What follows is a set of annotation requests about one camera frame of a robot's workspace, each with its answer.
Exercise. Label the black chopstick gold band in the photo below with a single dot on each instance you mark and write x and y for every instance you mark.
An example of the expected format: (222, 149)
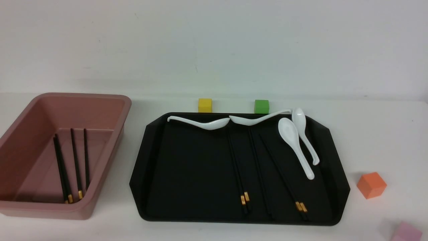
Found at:
(237, 175)
(284, 174)
(242, 177)
(281, 174)

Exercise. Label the white ceramic spoon far left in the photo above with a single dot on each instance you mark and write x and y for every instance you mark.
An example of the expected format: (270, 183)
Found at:
(214, 125)

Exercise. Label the yellow cube block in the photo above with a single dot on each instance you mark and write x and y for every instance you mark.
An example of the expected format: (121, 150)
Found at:
(205, 105)

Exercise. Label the white ceramic spoon centre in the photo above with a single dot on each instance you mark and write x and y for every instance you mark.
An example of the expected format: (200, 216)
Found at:
(250, 122)

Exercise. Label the green cube block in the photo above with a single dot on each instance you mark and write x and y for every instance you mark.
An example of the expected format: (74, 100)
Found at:
(261, 106)

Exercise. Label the black plastic tray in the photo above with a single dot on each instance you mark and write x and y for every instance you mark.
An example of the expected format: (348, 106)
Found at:
(184, 174)

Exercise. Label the white ceramic spoon large bowl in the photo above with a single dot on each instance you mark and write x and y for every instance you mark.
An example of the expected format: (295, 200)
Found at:
(289, 134)

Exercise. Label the white ceramic spoon far right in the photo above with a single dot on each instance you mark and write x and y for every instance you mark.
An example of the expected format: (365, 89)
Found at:
(299, 120)

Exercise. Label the plain black chopstick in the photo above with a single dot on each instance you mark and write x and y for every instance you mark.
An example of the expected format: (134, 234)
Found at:
(260, 176)

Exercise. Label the black chopstick in bin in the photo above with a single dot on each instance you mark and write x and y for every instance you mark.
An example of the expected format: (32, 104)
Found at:
(87, 164)
(62, 180)
(77, 168)
(67, 186)

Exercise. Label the orange cube block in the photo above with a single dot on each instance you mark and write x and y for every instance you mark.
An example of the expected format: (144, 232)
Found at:
(371, 185)

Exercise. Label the pink plastic bin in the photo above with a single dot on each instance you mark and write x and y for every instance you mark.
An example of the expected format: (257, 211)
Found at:
(30, 181)

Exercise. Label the pink cube block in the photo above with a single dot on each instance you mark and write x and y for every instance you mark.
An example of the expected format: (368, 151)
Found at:
(406, 232)

